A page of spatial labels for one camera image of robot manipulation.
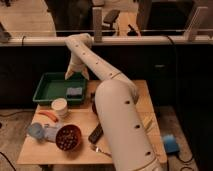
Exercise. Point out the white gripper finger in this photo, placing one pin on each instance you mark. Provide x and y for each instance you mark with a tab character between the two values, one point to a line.
68	74
85	74

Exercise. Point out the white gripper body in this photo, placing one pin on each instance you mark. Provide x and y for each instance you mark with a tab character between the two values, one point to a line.
76	64

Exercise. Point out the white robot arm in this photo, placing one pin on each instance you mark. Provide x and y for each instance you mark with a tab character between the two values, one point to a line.
115	101

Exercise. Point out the green plastic tray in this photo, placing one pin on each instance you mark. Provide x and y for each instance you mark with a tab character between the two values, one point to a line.
53	85

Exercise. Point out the white paper cup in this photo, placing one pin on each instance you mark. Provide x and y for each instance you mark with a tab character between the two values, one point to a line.
59	105

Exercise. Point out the black office chair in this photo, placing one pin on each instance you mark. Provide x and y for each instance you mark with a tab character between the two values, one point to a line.
111	17

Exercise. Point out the wooden table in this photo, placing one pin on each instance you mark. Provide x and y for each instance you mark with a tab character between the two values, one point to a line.
36	153

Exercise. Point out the black remote control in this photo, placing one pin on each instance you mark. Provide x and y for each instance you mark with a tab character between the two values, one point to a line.
96	134

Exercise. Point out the red bowl with food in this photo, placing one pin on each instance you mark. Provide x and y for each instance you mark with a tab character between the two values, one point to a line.
68	137

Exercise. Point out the silver fork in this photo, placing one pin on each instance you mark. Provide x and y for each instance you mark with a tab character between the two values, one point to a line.
98	150

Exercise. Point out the blue box on floor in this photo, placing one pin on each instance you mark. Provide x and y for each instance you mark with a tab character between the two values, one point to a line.
170	144

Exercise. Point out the white horizontal rail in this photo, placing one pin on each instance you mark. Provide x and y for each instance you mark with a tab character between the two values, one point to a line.
109	41

